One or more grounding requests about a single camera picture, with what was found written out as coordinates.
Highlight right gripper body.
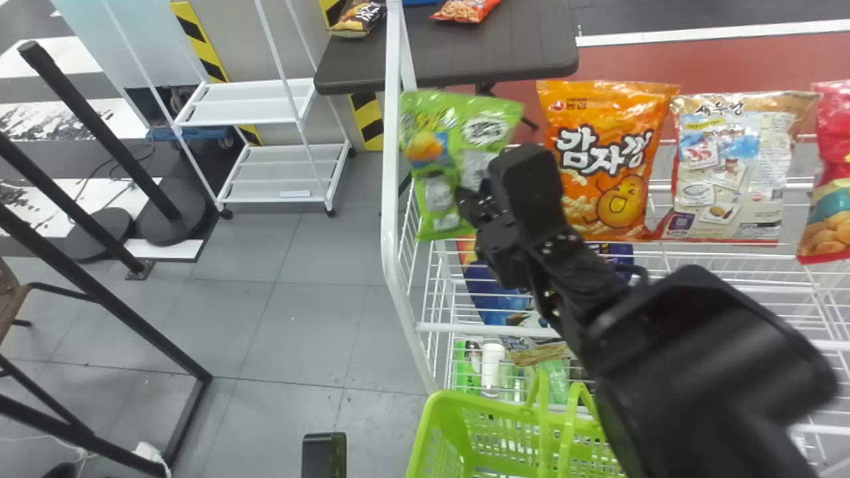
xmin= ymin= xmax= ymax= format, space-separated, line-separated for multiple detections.
xmin=474 ymin=216 xmax=543 ymax=291

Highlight beige snack packet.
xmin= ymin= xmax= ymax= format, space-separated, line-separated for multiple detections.
xmin=660 ymin=91 xmax=821 ymax=247

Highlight yellow black striped post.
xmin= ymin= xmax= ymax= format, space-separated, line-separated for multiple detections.
xmin=318 ymin=0 xmax=385 ymax=153
xmin=169 ymin=0 xmax=264 ymax=147

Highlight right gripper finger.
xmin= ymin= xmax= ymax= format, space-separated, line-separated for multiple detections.
xmin=454 ymin=186 xmax=496 ymax=230

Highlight dark side table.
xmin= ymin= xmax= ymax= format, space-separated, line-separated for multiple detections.
xmin=313 ymin=0 xmax=580 ymax=131

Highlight white shelf trolley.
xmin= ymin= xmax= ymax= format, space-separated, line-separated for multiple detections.
xmin=100 ymin=0 xmax=353 ymax=220

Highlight black yellow snack packet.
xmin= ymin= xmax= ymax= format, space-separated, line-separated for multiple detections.
xmin=328 ymin=0 xmax=388 ymax=36

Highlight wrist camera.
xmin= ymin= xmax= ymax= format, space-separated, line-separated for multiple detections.
xmin=301 ymin=432 xmax=348 ymax=478
xmin=487 ymin=143 xmax=566 ymax=234

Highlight black metal frame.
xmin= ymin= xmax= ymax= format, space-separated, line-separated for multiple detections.
xmin=0 ymin=202 xmax=214 ymax=478

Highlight orange red snack packet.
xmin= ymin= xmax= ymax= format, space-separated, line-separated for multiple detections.
xmin=429 ymin=0 xmax=503 ymax=25

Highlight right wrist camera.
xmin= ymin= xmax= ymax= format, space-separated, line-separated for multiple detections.
xmin=487 ymin=143 xmax=566 ymax=234

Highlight blue snack packet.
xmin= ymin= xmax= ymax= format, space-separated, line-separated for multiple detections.
xmin=457 ymin=238 xmax=636 ymax=330

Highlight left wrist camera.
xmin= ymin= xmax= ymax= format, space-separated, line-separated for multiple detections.
xmin=301 ymin=432 xmax=348 ymax=478

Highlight green snack packet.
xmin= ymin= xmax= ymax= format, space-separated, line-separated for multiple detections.
xmin=398 ymin=90 xmax=525 ymax=242

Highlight white wire rack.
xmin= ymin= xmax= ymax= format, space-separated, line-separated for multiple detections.
xmin=380 ymin=0 xmax=850 ymax=478

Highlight black post on round foot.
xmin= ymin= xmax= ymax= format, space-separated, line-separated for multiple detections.
xmin=0 ymin=131 xmax=135 ymax=264
xmin=18 ymin=40 xmax=209 ymax=248

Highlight green basket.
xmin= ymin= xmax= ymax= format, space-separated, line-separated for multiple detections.
xmin=404 ymin=367 xmax=626 ymax=478

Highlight white bottle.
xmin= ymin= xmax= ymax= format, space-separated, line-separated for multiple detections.
xmin=479 ymin=343 xmax=506 ymax=398

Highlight green bottle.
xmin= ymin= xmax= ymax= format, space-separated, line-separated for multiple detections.
xmin=454 ymin=339 xmax=480 ymax=394

